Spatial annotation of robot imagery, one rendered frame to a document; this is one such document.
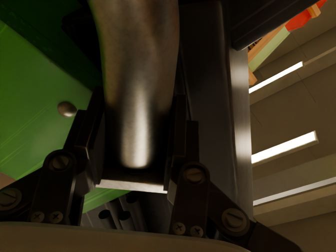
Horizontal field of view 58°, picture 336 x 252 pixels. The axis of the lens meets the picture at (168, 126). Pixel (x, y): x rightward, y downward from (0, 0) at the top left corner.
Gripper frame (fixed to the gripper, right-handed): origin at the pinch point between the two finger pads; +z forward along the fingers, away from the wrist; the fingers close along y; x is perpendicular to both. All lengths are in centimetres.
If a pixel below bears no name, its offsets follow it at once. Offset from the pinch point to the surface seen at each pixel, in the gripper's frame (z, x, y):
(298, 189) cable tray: 150, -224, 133
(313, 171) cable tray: 164, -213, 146
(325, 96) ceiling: 471, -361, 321
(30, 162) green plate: 2.7, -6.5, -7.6
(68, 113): 2.4, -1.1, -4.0
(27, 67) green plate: 2.7, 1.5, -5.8
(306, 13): 300, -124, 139
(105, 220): 1.0, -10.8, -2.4
